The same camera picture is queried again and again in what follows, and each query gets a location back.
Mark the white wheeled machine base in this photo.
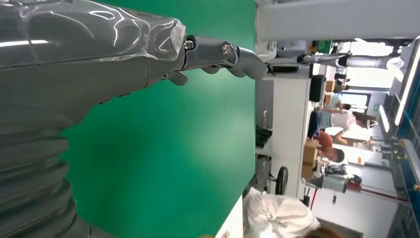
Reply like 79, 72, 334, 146
255, 70, 311, 198

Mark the black monitor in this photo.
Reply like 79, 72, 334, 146
309, 74, 326, 103

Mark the person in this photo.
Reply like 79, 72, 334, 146
314, 108, 378, 146
242, 186, 344, 238
315, 130, 346, 164
324, 93, 352, 111

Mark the brown cardboard box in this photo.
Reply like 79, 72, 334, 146
301, 162, 316, 180
302, 139, 319, 165

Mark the grey background machine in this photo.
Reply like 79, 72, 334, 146
320, 173, 349, 193

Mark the black wheel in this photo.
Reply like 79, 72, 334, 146
275, 166, 289, 196

